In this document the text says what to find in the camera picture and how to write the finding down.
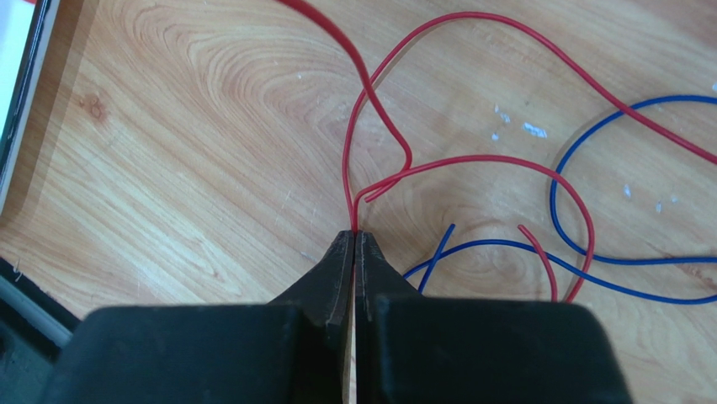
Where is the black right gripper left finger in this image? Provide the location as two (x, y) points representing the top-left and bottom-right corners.
(40, 231), (355, 403)

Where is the strawberry print tray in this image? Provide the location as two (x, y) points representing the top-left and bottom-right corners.
(1, 0), (60, 206)

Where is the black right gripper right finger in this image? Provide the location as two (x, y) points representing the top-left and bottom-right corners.
(354, 231), (632, 403)

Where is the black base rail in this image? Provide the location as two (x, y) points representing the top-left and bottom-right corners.
(1, 259), (81, 403)

